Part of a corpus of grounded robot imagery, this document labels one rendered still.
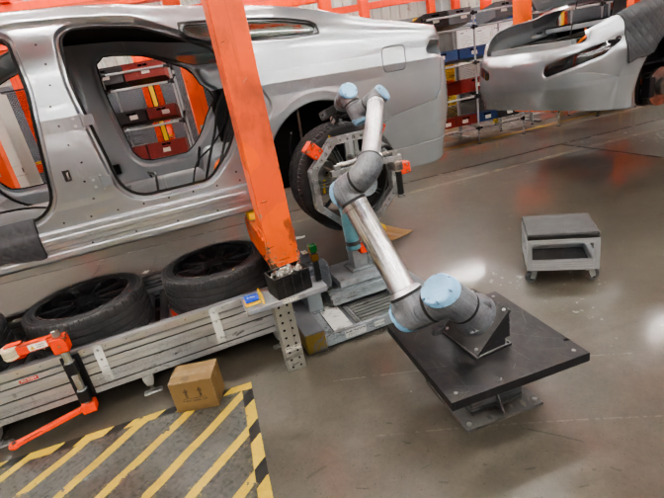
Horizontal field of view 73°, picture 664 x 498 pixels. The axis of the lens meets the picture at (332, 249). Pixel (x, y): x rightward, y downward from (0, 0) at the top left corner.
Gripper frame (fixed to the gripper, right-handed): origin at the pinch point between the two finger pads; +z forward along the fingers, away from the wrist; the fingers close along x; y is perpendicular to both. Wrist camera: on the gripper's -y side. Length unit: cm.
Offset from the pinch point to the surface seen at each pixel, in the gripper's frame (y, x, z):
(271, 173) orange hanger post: -49, -24, -23
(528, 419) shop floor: 2, -171, -66
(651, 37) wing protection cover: 286, -7, 25
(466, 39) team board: 414, 198, 371
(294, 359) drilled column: -72, -117, 6
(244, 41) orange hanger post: -42, 30, -52
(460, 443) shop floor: -29, -167, -65
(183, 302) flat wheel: -117, -63, 31
